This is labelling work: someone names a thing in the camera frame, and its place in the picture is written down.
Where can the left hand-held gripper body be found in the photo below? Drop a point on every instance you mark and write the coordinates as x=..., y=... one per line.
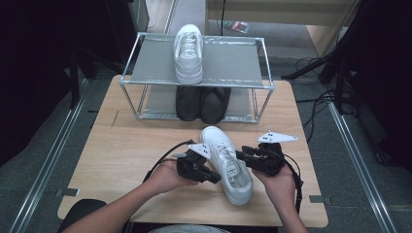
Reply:
x=191, y=165

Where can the metal floor rail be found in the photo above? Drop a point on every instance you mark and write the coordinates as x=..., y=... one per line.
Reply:
x=48, y=161
x=359, y=161

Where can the white sneaker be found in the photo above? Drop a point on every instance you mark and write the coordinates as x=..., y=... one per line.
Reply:
x=188, y=55
x=233, y=174

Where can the beige wooden cabinet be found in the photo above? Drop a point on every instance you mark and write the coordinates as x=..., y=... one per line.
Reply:
x=275, y=13

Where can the grey cabinet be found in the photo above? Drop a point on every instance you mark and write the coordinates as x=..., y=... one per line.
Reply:
x=139, y=14

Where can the black stand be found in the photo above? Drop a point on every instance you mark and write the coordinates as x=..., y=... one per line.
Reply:
x=75, y=81

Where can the black slipper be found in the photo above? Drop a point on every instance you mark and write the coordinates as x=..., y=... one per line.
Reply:
x=214, y=105
x=189, y=103

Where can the black stand legs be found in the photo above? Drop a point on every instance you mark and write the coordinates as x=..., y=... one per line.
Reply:
x=307, y=68

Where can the colourful flat packet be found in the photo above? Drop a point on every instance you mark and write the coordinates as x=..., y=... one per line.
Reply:
x=236, y=26

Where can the black curtain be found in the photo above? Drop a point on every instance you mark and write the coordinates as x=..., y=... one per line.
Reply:
x=382, y=64
x=39, y=64

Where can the person's right hand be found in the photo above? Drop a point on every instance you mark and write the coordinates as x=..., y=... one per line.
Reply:
x=281, y=187

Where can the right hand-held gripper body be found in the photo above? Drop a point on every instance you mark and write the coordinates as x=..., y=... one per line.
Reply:
x=270, y=158

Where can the person's grey clothing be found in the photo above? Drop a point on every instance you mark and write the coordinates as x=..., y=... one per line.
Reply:
x=188, y=229

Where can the black chair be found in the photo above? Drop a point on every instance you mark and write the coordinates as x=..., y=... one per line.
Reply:
x=81, y=212

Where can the metal shoe rack grey shelves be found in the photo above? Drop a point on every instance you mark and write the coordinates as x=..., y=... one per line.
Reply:
x=226, y=61

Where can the grey table bracket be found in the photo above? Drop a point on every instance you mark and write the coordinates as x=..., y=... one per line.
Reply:
x=68, y=192
x=320, y=199

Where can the person's left hand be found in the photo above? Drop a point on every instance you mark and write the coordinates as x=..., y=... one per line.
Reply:
x=165, y=178

